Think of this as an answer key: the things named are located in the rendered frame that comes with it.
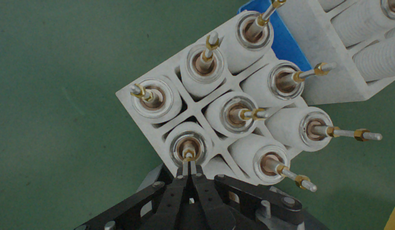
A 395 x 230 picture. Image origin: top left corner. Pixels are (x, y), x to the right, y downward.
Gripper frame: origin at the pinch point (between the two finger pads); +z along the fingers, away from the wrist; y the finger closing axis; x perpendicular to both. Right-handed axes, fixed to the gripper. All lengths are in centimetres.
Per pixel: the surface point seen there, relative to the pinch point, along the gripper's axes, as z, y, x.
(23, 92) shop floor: 36, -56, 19
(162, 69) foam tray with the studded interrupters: 17.9, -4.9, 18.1
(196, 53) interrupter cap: 10.5, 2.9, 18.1
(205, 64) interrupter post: 8.1, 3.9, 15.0
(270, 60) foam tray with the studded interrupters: 17.9, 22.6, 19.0
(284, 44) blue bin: 27, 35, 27
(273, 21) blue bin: 26, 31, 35
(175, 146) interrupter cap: 10.5, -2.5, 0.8
